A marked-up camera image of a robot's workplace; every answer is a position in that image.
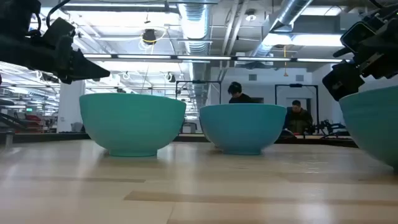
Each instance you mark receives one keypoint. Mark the smooth silver air duct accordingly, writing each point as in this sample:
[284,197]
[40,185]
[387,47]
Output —
[289,12]

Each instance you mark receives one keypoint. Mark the black table back rail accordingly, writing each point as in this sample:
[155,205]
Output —
[46,137]

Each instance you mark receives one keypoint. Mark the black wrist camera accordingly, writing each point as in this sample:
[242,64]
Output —
[59,31]
[357,37]

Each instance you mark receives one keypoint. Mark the black metal gantry frame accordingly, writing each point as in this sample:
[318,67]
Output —
[295,85]

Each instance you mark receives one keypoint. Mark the long overhead light bar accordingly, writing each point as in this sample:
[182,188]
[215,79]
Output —
[202,58]

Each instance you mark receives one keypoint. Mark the large green plastic bowl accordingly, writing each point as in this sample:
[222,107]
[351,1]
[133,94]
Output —
[132,124]

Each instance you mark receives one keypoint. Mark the black background robot arm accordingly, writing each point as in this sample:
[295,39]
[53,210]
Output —
[326,127]

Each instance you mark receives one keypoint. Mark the corrugated silver air duct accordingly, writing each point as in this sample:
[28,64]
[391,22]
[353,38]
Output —
[194,25]

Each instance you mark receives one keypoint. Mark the black ceiling-mounted camera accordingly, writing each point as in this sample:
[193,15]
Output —
[149,35]

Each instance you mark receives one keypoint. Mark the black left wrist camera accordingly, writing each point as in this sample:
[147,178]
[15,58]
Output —
[59,31]

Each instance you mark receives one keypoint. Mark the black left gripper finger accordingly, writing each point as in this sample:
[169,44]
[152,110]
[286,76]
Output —
[88,70]

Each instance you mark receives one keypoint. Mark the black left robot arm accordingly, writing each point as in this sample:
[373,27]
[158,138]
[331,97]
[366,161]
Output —
[17,15]

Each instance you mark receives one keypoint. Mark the person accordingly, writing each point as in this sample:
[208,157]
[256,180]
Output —
[297,119]
[237,95]

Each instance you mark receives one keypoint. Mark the blue plastic bowl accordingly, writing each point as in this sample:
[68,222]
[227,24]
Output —
[242,129]

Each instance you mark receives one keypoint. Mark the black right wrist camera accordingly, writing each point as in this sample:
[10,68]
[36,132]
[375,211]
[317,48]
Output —
[357,37]

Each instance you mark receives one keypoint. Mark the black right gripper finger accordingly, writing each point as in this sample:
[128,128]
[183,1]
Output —
[342,82]

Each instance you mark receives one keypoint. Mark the teal plastic bowl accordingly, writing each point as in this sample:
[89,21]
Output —
[376,124]

